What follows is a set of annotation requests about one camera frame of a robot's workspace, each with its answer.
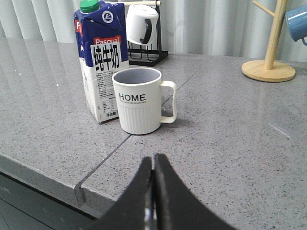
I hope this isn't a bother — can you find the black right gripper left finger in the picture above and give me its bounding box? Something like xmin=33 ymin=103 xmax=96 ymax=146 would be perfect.
xmin=88 ymin=157 xmax=153 ymax=230

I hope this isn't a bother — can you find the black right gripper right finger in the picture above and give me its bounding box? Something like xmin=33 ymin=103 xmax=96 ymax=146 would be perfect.
xmin=154 ymin=154 xmax=234 ymax=230

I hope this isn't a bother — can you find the blue white milk carton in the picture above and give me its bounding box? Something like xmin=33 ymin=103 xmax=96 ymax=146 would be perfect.
xmin=74 ymin=0 xmax=129 ymax=123

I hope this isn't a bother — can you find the white HOME mug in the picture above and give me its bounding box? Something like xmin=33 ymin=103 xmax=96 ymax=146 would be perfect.
xmin=112 ymin=67 xmax=177 ymax=135

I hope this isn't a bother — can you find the wooden mug tree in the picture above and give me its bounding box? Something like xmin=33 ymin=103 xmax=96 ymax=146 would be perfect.
xmin=241 ymin=0 xmax=295 ymax=82

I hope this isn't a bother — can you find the white mug right on rack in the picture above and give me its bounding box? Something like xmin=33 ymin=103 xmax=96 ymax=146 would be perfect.
xmin=126 ymin=4 xmax=159 ymax=45

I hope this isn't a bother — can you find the blue enamel mug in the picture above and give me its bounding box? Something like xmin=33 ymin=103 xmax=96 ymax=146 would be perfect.
xmin=285 ymin=4 xmax=307 ymax=46

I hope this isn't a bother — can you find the black wire mug rack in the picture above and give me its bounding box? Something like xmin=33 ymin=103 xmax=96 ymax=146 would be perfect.
xmin=124 ymin=0 xmax=168 ymax=67

